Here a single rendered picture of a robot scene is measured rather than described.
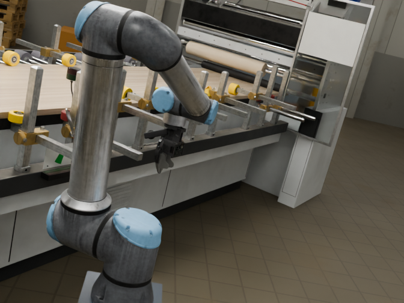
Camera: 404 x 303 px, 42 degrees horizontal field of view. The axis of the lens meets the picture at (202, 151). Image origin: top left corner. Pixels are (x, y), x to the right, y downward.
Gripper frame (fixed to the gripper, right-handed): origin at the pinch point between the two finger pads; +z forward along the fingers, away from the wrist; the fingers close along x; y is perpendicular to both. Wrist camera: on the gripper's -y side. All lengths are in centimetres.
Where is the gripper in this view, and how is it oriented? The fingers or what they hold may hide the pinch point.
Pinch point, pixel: (158, 169)
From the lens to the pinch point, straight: 215.1
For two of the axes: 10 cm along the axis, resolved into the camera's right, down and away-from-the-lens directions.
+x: 5.0, -1.2, 8.6
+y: 8.4, 3.4, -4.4
